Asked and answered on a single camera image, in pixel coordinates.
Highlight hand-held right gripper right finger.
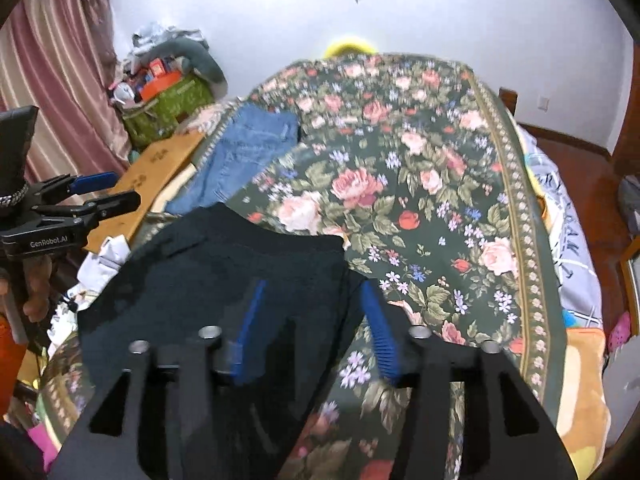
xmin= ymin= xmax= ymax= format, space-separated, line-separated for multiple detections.
xmin=360 ymin=280 xmax=581 ymax=480

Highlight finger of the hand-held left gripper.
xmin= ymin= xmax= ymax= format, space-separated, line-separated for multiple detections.
xmin=31 ymin=171 xmax=120 ymax=207
xmin=36 ymin=190 xmax=142 ymax=222

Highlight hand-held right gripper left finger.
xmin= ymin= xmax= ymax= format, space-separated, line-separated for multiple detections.
xmin=47 ymin=280 xmax=268 ymax=480

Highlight black pants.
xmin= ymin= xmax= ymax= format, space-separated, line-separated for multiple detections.
xmin=77 ymin=203 xmax=371 ymax=480

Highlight person's left hand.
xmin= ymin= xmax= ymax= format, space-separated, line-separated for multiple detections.
xmin=22 ymin=255 xmax=55 ymax=313

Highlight wooden lap desk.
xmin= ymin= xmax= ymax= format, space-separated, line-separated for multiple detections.
xmin=82 ymin=132 xmax=206 ymax=256

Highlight white cloth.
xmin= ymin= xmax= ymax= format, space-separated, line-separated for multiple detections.
xmin=77 ymin=237 xmax=131 ymax=306

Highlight green storage bag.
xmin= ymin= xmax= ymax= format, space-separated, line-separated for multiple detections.
xmin=122 ymin=75 xmax=213 ymax=148

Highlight orange garment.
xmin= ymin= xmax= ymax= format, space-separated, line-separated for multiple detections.
xmin=0 ymin=310 xmax=26 ymax=401

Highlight striped pink curtain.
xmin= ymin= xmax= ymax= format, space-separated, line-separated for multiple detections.
xmin=0 ymin=0 xmax=133 ymax=196

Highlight striped cloth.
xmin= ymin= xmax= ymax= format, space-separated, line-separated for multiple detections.
xmin=197 ymin=102 xmax=241 ymax=136

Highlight blue jeans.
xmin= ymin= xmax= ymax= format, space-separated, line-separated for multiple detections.
xmin=165 ymin=102 xmax=301 ymax=216

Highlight floral blanket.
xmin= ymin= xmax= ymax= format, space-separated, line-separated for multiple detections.
xmin=35 ymin=55 xmax=568 ymax=480

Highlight pile of clothes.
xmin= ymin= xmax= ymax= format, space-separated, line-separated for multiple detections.
xmin=131 ymin=22 xmax=208 ymax=61

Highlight grey plush pillow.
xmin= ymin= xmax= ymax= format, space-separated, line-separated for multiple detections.
xmin=160 ymin=40 xmax=228 ymax=96

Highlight white printed bed sheet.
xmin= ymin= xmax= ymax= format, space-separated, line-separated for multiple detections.
xmin=515 ymin=122 xmax=606 ymax=331

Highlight yellow fleece blanket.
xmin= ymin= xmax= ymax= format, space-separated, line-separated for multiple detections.
xmin=565 ymin=327 xmax=612 ymax=466

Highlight yellow foam tube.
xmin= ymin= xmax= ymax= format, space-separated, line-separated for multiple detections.
xmin=325 ymin=35 xmax=377 ymax=58

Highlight grey cloth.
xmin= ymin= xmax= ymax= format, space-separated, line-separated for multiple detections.
xmin=619 ymin=175 xmax=640 ymax=221

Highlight wooden bed post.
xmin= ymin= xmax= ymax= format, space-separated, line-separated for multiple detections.
xmin=498 ymin=87 xmax=518 ymax=121

